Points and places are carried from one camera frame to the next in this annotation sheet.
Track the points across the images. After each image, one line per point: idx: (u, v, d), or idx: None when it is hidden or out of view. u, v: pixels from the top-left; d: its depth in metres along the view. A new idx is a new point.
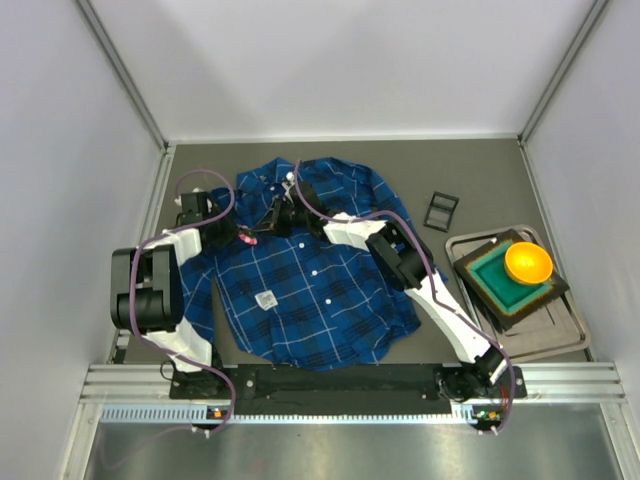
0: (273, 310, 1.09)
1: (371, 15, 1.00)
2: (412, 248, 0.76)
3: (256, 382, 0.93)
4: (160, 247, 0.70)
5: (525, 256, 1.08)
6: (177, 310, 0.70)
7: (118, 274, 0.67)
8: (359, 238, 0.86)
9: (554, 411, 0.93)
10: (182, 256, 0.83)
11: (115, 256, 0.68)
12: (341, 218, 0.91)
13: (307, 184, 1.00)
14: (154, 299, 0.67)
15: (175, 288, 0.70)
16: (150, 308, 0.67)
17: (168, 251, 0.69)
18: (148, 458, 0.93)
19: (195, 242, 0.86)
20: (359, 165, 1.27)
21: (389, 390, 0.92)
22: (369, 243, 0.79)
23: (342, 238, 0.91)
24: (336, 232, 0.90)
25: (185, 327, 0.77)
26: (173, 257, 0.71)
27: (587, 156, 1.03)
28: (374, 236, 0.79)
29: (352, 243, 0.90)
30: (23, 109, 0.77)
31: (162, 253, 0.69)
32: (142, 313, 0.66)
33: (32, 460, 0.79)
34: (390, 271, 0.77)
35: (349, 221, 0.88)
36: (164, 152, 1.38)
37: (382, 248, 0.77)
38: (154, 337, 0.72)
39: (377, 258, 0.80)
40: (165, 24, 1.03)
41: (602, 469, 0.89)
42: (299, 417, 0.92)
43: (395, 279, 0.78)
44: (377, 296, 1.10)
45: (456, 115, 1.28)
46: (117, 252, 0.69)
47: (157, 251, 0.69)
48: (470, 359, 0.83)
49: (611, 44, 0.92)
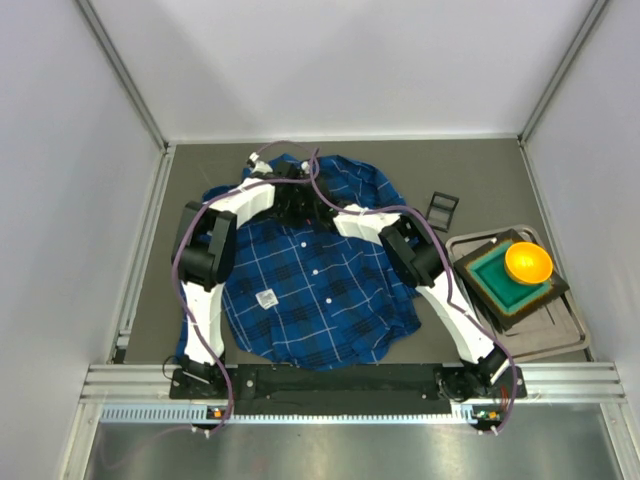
0: (273, 309, 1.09)
1: (372, 16, 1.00)
2: (427, 243, 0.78)
3: (256, 382, 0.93)
4: (225, 215, 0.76)
5: (525, 256, 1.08)
6: (222, 272, 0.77)
7: (185, 220, 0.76)
8: (371, 231, 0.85)
9: (554, 412, 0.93)
10: (249, 211, 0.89)
11: (187, 206, 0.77)
12: (353, 210, 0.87)
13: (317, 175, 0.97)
14: (204, 257, 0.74)
15: (227, 253, 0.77)
16: (196, 261, 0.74)
17: (230, 223, 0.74)
18: (148, 458, 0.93)
19: (267, 196, 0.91)
20: (364, 165, 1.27)
21: (389, 390, 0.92)
22: (380, 237, 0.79)
23: (351, 229, 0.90)
24: (347, 224, 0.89)
25: (215, 301, 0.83)
26: (233, 227, 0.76)
27: (588, 156, 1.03)
28: (389, 229, 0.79)
29: (362, 236, 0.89)
30: (22, 109, 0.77)
31: (224, 220, 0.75)
32: (186, 260, 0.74)
33: (32, 460, 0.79)
34: (403, 266, 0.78)
35: (361, 212, 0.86)
36: (164, 152, 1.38)
37: (397, 241, 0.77)
38: (194, 287, 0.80)
39: (388, 252, 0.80)
40: (166, 25, 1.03)
41: (602, 469, 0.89)
42: (299, 417, 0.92)
43: (408, 275, 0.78)
44: (377, 296, 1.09)
45: (456, 115, 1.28)
46: (190, 206, 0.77)
47: (221, 217, 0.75)
48: (473, 359, 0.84)
49: (611, 43, 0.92)
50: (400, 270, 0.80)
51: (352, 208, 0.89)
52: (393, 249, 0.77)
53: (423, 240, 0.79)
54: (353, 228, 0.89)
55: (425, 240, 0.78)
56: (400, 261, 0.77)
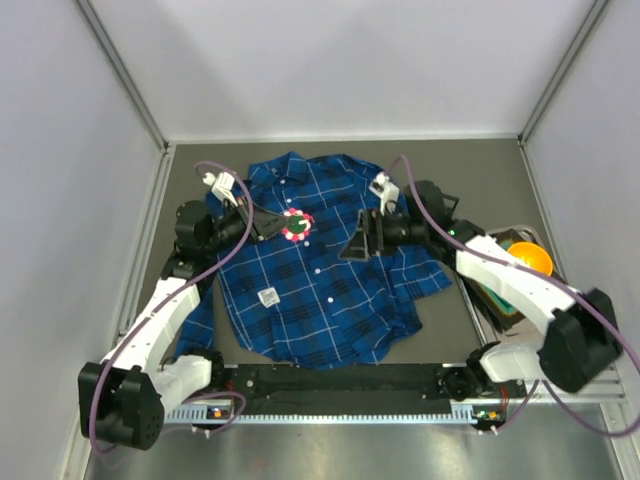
0: (275, 307, 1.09)
1: (371, 15, 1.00)
2: (604, 342, 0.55)
3: (256, 382, 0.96)
4: (130, 376, 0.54)
5: (524, 256, 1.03)
6: (154, 428, 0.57)
7: (84, 393, 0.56)
8: (518, 295, 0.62)
9: (554, 411, 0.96)
10: (170, 330, 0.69)
11: (80, 374, 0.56)
12: (498, 258, 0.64)
13: (429, 187, 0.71)
14: (123, 428, 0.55)
15: (152, 407, 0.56)
16: (116, 434, 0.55)
17: (140, 387, 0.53)
18: (148, 458, 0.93)
19: (188, 296, 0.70)
20: (369, 164, 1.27)
21: (389, 390, 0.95)
22: (556, 327, 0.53)
23: (479, 273, 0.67)
24: (474, 267, 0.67)
25: (173, 396, 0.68)
26: (146, 384, 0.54)
27: (588, 156, 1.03)
28: (566, 322, 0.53)
29: (494, 288, 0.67)
30: (22, 109, 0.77)
31: (128, 386, 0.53)
32: (106, 438, 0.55)
33: (31, 460, 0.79)
34: (566, 366, 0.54)
35: (509, 263, 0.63)
36: (164, 152, 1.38)
37: (574, 340, 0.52)
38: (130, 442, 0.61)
39: (546, 338, 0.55)
40: (166, 25, 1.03)
41: (601, 468, 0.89)
42: (299, 417, 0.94)
43: (565, 380, 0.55)
44: (379, 296, 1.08)
45: (456, 114, 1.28)
46: (82, 371, 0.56)
47: (123, 382, 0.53)
48: (494, 378, 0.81)
49: (612, 42, 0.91)
50: (552, 365, 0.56)
51: (475, 243, 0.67)
52: (568, 350, 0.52)
53: (600, 335, 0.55)
54: (479, 273, 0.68)
55: (605, 339, 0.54)
56: (569, 366, 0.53)
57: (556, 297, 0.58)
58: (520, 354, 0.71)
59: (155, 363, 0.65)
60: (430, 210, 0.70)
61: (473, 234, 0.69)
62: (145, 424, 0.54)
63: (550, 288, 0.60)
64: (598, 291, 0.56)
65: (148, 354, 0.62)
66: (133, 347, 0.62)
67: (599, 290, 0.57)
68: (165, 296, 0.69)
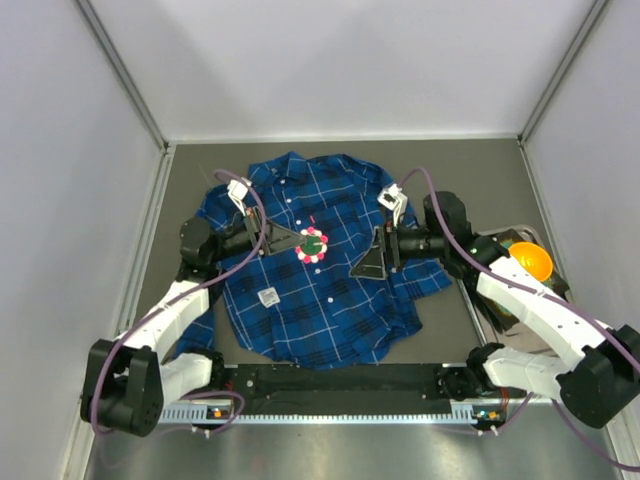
0: (275, 307, 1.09)
1: (371, 15, 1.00)
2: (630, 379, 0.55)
3: (256, 382, 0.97)
4: (139, 354, 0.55)
5: (524, 256, 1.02)
6: (152, 415, 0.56)
7: (91, 369, 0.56)
8: (543, 324, 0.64)
9: (554, 412, 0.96)
10: (178, 327, 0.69)
11: (92, 351, 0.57)
12: (526, 285, 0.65)
13: (450, 202, 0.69)
14: (123, 406, 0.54)
15: (154, 392, 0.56)
16: (114, 413, 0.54)
17: (148, 364, 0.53)
18: (148, 458, 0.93)
19: (198, 299, 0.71)
20: (369, 164, 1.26)
21: (389, 390, 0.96)
22: (588, 367, 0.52)
23: (501, 295, 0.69)
24: (496, 288, 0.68)
25: (171, 391, 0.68)
26: (154, 367, 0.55)
27: (588, 156, 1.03)
28: (600, 365, 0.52)
29: (515, 310, 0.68)
30: (23, 109, 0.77)
31: (137, 363, 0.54)
32: (103, 417, 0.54)
33: (31, 459, 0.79)
34: (590, 402, 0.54)
35: (538, 293, 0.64)
36: (164, 152, 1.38)
37: (605, 384, 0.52)
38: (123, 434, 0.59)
39: (574, 372, 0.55)
40: (166, 25, 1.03)
41: (602, 469, 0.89)
42: (299, 417, 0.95)
43: (586, 413, 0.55)
44: (379, 296, 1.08)
45: (456, 114, 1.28)
46: (94, 346, 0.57)
47: (132, 359, 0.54)
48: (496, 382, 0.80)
49: (611, 43, 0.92)
50: (575, 397, 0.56)
51: (499, 265, 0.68)
52: (598, 391, 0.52)
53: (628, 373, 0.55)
54: (503, 295, 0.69)
55: (632, 378, 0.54)
56: (594, 403, 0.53)
57: (585, 333, 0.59)
58: (532, 371, 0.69)
59: (161, 354, 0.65)
60: (453, 225, 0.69)
61: (496, 253, 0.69)
62: (143, 406, 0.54)
63: (580, 323, 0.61)
64: (629, 329, 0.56)
65: (158, 338, 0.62)
66: (144, 331, 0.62)
67: (630, 329, 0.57)
68: (178, 294, 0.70)
